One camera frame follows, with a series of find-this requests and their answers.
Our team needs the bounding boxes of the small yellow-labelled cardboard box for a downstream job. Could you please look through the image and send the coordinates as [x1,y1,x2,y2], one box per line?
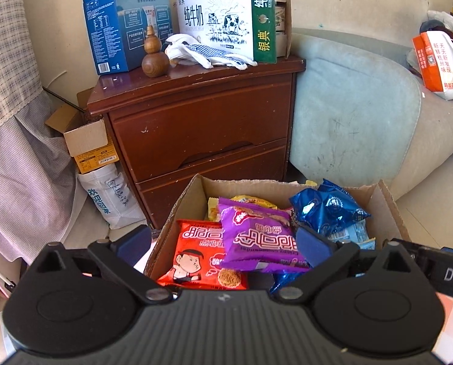
[44,104,119,176]

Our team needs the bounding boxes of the white printed sack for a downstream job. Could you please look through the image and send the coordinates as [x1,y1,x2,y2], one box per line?
[76,163,148,231]

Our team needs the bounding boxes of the orange white shopping bag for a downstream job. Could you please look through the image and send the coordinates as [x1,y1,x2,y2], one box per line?
[412,31,453,102]

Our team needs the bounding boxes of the light blue snack packet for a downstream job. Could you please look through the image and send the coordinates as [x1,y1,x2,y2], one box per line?
[334,220,377,250]

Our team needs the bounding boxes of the purple noodle snack packet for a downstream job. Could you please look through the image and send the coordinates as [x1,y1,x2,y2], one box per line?
[216,196,311,274]

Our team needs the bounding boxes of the small blue foil snack packet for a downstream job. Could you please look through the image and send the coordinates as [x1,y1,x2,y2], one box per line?
[269,269,302,294]

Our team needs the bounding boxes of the plain white work glove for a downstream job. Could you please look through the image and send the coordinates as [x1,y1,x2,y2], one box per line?
[163,33,204,65]

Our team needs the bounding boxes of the white green milk carton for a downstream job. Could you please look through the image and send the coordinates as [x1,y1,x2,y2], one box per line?
[175,0,279,65]

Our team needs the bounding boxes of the white blue-dotted work glove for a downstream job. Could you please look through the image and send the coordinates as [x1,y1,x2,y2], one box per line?
[185,43,258,71]

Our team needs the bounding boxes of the brown cardboard box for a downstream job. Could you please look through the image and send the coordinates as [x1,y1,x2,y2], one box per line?
[144,174,412,287]

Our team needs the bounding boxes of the beige plaid cloth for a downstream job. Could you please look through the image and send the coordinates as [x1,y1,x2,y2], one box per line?
[0,0,45,142]

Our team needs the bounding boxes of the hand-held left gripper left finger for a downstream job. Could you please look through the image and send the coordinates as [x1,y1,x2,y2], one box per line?
[32,224,176,305]

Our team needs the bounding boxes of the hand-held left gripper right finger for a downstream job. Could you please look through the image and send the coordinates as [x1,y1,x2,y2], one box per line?
[275,224,418,307]

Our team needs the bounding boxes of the large blue foil snack packet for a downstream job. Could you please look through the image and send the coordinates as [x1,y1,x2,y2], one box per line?
[289,178,372,239]

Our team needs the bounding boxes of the red noodle snack packet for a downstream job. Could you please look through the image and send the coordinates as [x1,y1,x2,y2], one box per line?
[157,218,251,290]

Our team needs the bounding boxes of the blue gift carton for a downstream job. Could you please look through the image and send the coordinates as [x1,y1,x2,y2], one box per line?
[82,0,174,76]

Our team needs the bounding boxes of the dark round object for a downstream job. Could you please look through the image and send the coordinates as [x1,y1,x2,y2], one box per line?
[419,20,453,58]

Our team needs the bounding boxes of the white plastic bag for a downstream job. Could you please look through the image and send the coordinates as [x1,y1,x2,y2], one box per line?
[426,9,453,42]

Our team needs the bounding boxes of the pale blue beige sofa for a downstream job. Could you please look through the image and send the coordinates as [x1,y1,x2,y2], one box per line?
[287,32,453,203]

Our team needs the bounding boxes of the thin white wire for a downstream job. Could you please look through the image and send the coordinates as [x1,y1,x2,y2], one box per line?
[45,69,69,89]

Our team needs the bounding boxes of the lavender checked cloth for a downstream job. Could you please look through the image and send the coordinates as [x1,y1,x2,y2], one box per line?
[0,90,80,267]

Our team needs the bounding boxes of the yellow bread snack packet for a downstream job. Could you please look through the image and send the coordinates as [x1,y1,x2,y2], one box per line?
[207,194,279,222]

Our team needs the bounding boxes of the brown wooden nightstand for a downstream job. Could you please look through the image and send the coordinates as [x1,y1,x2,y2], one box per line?
[86,55,307,229]

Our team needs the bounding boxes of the open white cardboard carton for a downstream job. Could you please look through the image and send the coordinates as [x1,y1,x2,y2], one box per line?
[274,0,293,59]

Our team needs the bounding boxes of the wooden gourd ornament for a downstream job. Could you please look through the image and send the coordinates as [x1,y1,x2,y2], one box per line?
[141,25,170,80]

